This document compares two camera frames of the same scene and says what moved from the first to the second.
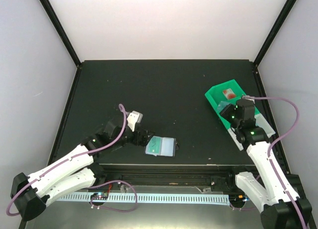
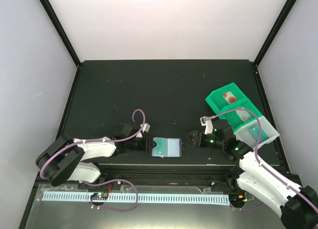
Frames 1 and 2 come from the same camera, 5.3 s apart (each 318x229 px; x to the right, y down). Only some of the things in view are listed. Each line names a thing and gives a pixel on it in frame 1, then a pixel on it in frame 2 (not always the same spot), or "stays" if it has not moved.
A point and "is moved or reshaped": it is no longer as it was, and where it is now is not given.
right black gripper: (225, 113) → (195, 133)
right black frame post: (289, 3) stays
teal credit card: (154, 146) is moved or reshaped
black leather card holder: (161, 146) is moved or reshaped
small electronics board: (100, 196) stays
